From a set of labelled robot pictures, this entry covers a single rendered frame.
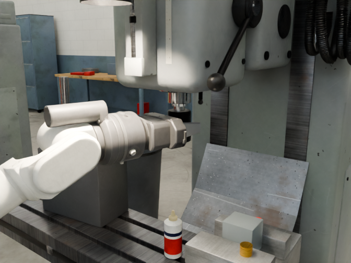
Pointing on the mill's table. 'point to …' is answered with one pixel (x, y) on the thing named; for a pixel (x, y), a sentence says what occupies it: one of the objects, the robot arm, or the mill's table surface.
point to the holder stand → (94, 195)
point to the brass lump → (246, 249)
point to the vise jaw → (220, 251)
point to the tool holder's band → (179, 113)
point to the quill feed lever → (239, 6)
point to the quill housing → (185, 46)
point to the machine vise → (273, 241)
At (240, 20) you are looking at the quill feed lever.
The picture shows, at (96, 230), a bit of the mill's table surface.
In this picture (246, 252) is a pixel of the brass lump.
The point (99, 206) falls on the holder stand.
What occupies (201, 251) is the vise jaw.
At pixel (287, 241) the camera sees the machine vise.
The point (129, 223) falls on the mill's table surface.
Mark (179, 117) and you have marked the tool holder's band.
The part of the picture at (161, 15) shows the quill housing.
